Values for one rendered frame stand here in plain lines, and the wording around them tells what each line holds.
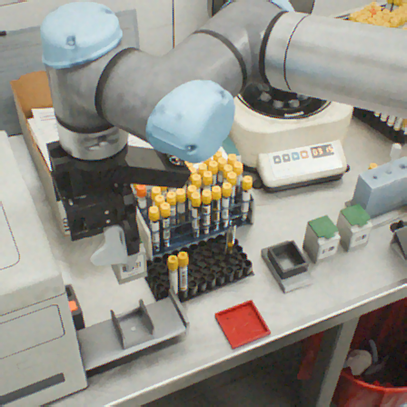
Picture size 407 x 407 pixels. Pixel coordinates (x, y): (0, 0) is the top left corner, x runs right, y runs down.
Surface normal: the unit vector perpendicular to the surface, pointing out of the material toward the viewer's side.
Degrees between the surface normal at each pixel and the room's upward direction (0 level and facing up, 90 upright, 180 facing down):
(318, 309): 0
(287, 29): 28
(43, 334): 90
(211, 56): 22
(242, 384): 0
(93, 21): 0
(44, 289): 89
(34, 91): 88
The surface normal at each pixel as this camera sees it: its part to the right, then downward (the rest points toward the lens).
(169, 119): -0.44, 0.14
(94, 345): 0.02, -0.66
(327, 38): -0.40, -0.41
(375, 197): 0.44, 0.68
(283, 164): 0.13, -0.29
